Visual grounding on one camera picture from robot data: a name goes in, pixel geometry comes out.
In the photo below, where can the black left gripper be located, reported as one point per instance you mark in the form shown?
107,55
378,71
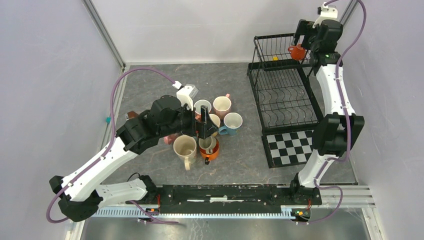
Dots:
202,129

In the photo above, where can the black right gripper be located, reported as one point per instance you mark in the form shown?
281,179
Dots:
304,27

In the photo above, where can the yellow mug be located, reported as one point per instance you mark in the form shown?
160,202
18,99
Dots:
217,121

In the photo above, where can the beige grey mug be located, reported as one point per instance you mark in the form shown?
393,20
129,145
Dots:
207,145

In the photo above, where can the teal blue mug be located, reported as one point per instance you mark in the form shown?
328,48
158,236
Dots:
231,123

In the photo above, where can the small orange cup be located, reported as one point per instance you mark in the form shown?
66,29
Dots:
297,52

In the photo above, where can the orange ribbed mug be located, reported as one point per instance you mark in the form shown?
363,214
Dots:
209,158

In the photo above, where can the light pink hexagonal mug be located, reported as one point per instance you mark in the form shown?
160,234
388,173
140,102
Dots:
222,105

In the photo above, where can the cream floral mug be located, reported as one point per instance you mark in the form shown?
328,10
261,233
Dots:
185,147

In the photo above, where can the pink patterned mug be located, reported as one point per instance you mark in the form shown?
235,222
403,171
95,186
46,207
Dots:
170,138

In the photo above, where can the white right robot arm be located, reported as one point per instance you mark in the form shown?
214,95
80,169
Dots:
335,135

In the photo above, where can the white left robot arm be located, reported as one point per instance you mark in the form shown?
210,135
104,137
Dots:
81,193

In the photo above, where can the brown wedge block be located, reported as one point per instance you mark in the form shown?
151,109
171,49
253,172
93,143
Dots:
131,115

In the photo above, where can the checkerboard calibration board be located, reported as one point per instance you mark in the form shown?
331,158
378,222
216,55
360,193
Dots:
288,149

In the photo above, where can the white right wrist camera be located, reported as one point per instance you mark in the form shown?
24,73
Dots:
326,12

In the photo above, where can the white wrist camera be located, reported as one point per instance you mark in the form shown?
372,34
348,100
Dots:
185,94
326,12

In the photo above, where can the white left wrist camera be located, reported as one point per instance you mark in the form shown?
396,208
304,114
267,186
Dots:
185,94

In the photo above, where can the black wire dish rack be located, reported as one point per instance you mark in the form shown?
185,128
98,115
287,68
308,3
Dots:
282,90

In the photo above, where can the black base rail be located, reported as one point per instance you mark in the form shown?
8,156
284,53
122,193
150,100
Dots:
229,199

